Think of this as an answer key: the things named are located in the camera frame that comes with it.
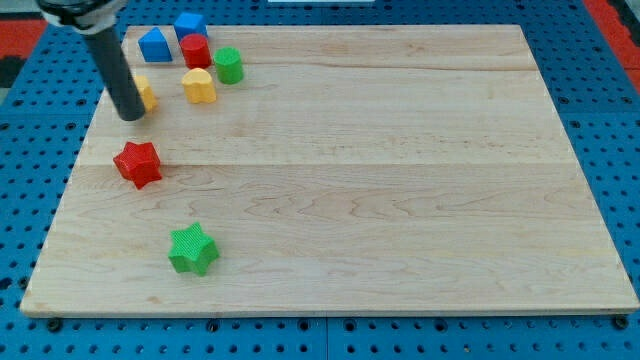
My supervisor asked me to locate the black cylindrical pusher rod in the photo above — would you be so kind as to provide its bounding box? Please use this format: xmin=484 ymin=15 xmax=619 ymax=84
xmin=84 ymin=27 xmax=146 ymax=121

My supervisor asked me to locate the green cylinder block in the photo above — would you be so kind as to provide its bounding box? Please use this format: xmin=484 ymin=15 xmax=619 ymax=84
xmin=213 ymin=47 xmax=244 ymax=85

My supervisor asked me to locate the blue cube block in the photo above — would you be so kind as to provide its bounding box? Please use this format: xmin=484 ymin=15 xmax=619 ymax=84
xmin=173 ymin=12 xmax=208 ymax=40

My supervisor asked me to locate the green star block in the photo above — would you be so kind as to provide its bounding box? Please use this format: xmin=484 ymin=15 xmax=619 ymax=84
xmin=168 ymin=222 xmax=220 ymax=276

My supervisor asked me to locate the red cylinder block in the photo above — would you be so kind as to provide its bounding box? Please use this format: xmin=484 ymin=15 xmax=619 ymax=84
xmin=179 ymin=33 xmax=212 ymax=69

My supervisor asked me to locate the yellow hexagon block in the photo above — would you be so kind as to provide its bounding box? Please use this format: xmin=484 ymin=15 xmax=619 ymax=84
xmin=134 ymin=75 xmax=158 ymax=113

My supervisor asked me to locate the wooden board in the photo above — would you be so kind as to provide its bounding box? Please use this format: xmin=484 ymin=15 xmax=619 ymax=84
xmin=21 ymin=25 xmax=639 ymax=318

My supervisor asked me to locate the yellow heart block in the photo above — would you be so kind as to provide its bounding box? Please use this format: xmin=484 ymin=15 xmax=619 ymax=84
xmin=181 ymin=68 xmax=217 ymax=104

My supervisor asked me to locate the red star block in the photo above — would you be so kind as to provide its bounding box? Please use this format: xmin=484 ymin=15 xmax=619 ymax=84
xmin=113 ymin=142 xmax=162 ymax=190

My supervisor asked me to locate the blue house-shaped block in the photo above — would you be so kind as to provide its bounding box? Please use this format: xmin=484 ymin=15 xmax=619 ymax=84
xmin=138 ymin=27 xmax=173 ymax=63

